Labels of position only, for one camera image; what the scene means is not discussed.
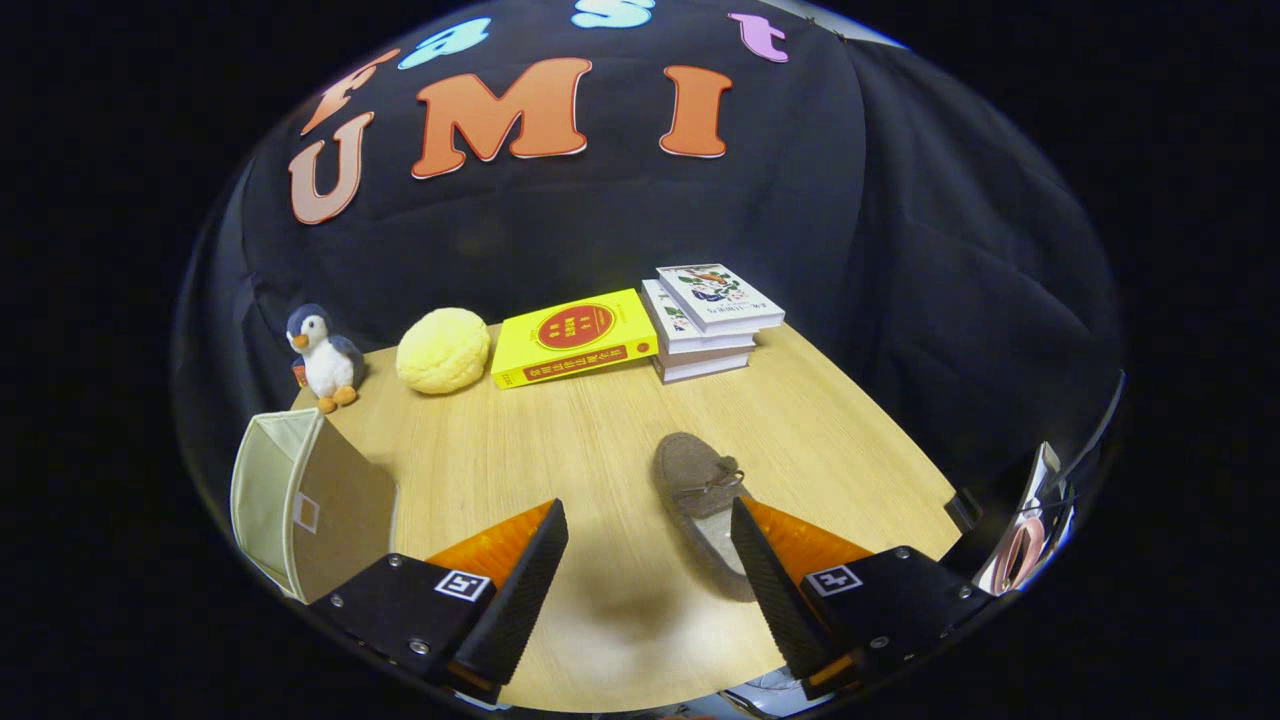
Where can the brown fabric storage box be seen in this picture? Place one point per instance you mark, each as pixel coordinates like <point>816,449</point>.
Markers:
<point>345,500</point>

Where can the brown fuzzy shoe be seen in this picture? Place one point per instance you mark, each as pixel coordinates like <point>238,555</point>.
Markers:
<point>690,480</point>

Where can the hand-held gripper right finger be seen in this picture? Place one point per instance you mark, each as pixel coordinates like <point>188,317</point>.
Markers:
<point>775,600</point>

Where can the thick yellow book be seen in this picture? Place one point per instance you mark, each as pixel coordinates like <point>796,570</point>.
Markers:
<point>575,345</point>

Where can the plush penguin toy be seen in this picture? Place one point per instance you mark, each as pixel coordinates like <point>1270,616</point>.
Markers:
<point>325,365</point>

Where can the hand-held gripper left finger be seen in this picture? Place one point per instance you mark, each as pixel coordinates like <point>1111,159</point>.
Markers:
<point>520,600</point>

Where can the yellow plush bun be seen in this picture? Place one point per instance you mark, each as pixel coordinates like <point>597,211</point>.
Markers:
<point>443,350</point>

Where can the black backdrop cloth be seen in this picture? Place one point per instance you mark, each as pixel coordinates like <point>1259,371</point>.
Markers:
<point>600,230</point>

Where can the white book with illustrated cover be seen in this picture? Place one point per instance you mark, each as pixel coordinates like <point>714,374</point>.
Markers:
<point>715,295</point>

